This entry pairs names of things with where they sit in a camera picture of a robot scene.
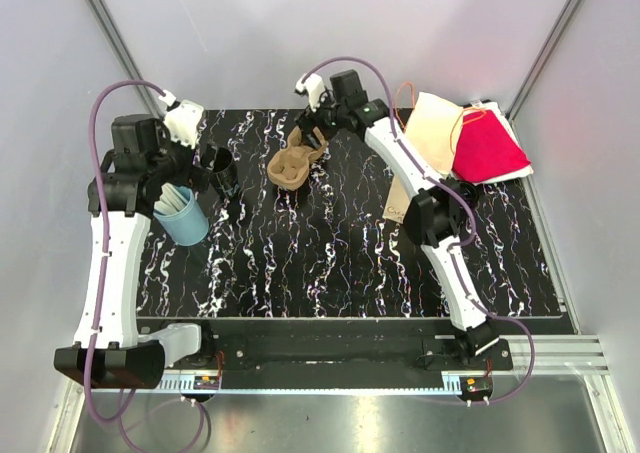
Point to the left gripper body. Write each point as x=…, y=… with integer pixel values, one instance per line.
x=199, y=174

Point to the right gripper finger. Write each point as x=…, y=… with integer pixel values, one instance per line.
x=306, y=134
x=316, y=139

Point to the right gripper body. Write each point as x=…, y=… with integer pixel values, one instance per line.
x=326, y=117

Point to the brown pulp cup carrier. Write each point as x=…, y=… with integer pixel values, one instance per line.
x=290, y=166

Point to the beige paper takeout bag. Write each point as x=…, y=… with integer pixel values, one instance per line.
x=397, y=202

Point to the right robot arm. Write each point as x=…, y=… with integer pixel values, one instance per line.
x=437, y=208

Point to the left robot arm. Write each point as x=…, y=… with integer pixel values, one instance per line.
x=148, y=154

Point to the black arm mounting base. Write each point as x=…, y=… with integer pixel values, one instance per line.
x=414, y=342

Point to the black coffee cup left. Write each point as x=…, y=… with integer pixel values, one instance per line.
x=222, y=169

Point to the black coffee cup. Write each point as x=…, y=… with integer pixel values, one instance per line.
x=470, y=194
x=222, y=169

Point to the black coffee cup right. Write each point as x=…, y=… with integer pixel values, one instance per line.
x=470, y=194

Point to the white wooden stirrer bundle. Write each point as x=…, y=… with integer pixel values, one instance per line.
x=171, y=201

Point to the light blue holder cup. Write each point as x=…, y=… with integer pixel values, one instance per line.
x=188, y=227

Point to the black marble pattern mat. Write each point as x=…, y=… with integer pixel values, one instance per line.
x=324, y=250

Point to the red cloth napkin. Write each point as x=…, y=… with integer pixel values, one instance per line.
x=486, y=152

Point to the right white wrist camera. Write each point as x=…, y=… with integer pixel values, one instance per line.
x=312, y=87

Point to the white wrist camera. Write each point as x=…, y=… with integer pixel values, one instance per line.
x=182, y=119
x=312, y=87

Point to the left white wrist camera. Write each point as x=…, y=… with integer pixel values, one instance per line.
x=182, y=119

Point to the aluminium frame rail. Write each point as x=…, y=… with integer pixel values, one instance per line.
x=559, y=397

